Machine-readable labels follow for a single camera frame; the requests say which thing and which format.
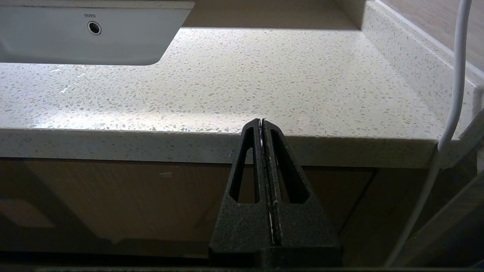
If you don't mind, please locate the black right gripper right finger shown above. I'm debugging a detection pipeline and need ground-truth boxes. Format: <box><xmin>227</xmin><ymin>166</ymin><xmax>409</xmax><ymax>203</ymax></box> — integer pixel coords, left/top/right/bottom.
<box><xmin>262</xmin><ymin>119</ymin><xmax>343</xmax><ymax>248</ymax></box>

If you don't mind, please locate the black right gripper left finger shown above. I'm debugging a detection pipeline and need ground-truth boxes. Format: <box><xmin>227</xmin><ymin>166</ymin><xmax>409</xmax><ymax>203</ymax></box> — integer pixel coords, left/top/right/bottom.
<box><xmin>209</xmin><ymin>119</ymin><xmax>274</xmax><ymax>248</ymax></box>

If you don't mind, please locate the wooden vanity cabinet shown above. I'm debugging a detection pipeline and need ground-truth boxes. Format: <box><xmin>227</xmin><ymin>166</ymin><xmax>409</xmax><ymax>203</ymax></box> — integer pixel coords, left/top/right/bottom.
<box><xmin>0</xmin><ymin>158</ymin><xmax>379</xmax><ymax>259</ymax></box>

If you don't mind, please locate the white ceramic sink basin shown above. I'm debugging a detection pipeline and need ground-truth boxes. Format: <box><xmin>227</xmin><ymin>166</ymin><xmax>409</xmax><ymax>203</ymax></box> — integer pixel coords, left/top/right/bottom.
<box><xmin>0</xmin><ymin>1</ymin><xmax>195</xmax><ymax>66</ymax></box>

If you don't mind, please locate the white cable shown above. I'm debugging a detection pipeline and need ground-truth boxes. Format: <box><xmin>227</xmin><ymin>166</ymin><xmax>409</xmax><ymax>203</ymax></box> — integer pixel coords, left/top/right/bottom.
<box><xmin>385</xmin><ymin>0</ymin><xmax>473</xmax><ymax>267</ymax></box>

